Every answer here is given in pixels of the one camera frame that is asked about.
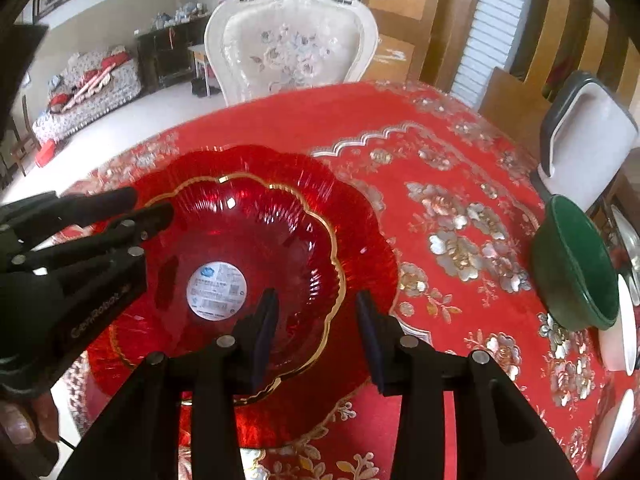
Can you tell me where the small white desk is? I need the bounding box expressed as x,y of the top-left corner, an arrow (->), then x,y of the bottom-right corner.
187,42 -> 221,96

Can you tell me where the white ornate floral chair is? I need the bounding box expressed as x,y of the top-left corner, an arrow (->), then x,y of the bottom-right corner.
204,0 -> 378,107

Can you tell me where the white louvred panel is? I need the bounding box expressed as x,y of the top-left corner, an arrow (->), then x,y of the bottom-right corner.
452,0 -> 538,108

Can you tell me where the white plate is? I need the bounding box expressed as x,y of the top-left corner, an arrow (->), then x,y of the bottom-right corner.
589,389 -> 637,472
597,272 -> 640,377
609,204 -> 640,307

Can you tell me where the floral covered sofa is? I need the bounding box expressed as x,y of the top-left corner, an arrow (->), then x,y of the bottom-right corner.
31,44 -> 143,146

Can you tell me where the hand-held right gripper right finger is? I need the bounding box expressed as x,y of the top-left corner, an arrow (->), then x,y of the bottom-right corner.
356,290 -> 581,480

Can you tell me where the red glass plate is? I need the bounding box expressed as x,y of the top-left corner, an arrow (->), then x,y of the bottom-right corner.
82,144 -> 401,448

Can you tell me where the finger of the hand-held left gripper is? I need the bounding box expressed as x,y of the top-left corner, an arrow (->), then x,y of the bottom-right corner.
0,187 -> 140,250
9,204 -> 174,274

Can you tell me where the dark wooden cabinet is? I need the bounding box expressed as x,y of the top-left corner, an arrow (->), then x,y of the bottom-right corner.
136,16 -> 211,95

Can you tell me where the green bowl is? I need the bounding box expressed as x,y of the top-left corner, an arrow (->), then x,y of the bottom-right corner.
530,194 -> 621,332

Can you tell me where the red glass bowl gold rim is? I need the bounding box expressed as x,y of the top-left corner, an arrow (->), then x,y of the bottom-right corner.
137,172 -> 348,406

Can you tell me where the wooden door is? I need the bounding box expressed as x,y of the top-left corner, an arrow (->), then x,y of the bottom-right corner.
360,0 -> 448,83

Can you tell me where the wooden slatted partition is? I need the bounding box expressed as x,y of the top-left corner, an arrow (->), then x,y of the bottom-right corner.
510,0 -> 640,106

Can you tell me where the red floral tablecloth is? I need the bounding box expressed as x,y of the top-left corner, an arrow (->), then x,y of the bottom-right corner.
65,80 -> 640,480

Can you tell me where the white grey electric kettle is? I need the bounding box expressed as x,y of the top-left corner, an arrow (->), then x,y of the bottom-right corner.
537,71 -> 640,211

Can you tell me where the group of ceramic ornaments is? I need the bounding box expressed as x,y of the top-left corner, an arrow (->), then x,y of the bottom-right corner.
152,2 -> 208,28

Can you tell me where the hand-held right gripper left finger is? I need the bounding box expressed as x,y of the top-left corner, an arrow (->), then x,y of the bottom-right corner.
57,289 -> 281,480

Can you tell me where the leaning wooden board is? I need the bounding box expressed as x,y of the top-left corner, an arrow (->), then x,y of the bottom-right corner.
477,67 -> 563,136

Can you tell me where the red white rolled scroll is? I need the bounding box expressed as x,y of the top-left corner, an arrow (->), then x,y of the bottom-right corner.
74,67 -> 112,106

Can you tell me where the person's left hand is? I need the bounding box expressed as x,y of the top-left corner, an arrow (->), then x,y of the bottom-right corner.
0,391 -> 60,447

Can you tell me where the red box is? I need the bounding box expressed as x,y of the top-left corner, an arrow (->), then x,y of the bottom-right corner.
35,137 -> 58,167

